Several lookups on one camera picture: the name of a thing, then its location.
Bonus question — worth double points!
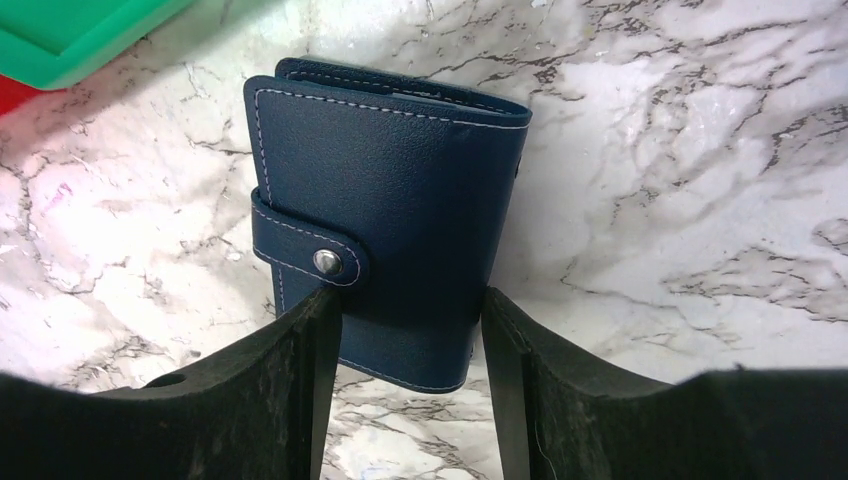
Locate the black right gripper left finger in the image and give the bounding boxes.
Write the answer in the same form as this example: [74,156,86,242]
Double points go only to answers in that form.
[1,289,342,479]

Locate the green plastic bin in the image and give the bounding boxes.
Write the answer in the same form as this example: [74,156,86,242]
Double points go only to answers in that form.
[1,0,191,90]

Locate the red plastic bin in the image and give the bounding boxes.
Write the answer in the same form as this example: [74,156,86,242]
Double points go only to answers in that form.
[0,76,42,115]

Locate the navy blue card holder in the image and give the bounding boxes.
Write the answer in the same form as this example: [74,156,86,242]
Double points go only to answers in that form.
[243,58,532,394]

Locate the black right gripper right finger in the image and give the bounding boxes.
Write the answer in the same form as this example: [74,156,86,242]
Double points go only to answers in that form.
[481,288,847,479]

